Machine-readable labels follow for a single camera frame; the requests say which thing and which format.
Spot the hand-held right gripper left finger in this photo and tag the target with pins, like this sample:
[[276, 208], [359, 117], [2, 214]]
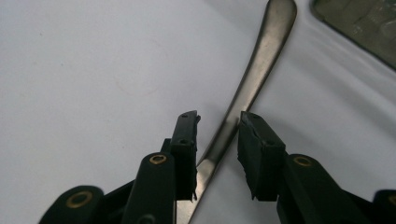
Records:
[[183, 155]]

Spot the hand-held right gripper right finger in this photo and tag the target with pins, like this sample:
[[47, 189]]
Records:
[[261, 161]]

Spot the metal table knife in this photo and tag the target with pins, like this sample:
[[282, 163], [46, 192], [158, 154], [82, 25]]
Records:
[[267, 46]]

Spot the white tablecloth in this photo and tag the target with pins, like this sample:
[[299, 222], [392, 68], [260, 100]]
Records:
[[77, 77]]

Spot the transparent brown plastic bin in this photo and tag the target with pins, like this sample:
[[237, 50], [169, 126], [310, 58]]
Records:
[[367, 25]]

